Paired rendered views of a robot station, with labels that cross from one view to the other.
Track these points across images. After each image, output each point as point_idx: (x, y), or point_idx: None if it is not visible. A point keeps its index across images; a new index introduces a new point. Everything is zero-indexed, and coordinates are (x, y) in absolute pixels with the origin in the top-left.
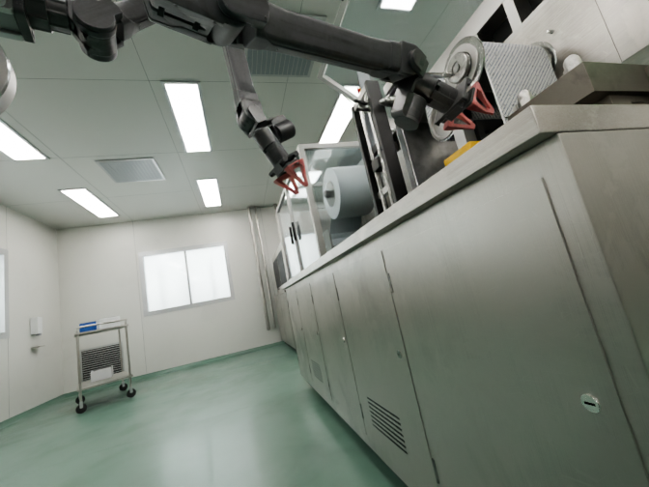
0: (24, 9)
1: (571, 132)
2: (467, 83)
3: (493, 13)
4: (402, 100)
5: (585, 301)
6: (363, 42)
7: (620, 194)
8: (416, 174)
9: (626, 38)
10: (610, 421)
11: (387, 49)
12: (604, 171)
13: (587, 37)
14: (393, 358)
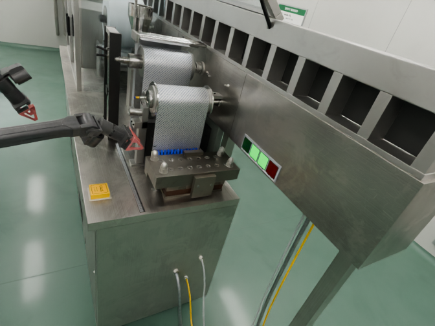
0: None
1: (103, 229)
2: (127, 139)
3: (226, 24)
4: (85, 137)
5: (95, 259)
6: (50, 134)
7: (115, 242)
8: (134, 105)
9: (234, 130)
10: (94, 277)
11: (70, 132)
12: (112, 237)
13: (230, 110)
14: (82, 198)
